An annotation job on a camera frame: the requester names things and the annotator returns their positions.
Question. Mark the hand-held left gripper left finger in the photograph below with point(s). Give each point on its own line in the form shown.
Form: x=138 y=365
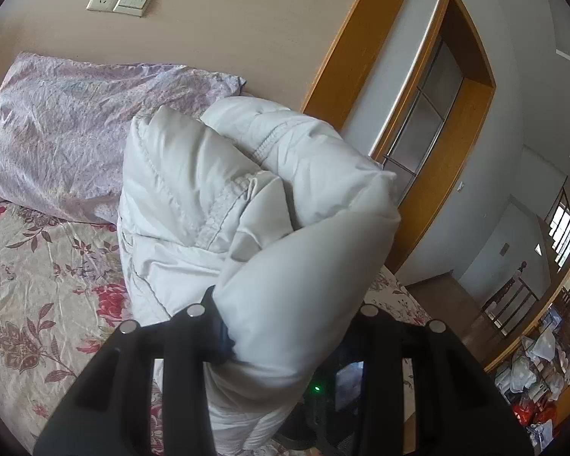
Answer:
x=185 y=351

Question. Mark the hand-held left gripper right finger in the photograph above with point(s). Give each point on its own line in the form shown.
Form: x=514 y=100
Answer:
x=382 y=342

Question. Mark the white puffer jacket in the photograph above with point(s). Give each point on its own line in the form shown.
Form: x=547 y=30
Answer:
x=275 y=256

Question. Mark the dark wooden railing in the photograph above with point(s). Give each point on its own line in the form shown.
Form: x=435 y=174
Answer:
x=510 y=304

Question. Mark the floral bed sheet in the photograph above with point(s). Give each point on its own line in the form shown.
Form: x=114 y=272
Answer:
x=42 y=304

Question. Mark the cluttered wooden desk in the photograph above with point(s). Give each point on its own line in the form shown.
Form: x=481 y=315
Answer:
x=536 y=375

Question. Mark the barred window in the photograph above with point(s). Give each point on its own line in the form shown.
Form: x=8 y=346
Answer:
x=564 y=228

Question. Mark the frosted glass door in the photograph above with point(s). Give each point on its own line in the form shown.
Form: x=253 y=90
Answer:
x=427 y=118

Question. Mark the lilac crinkled pillow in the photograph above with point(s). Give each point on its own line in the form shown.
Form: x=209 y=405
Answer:
x=76 y=128

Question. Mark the wooden wall trim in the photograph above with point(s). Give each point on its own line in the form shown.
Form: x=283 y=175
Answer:
x=351 y=47

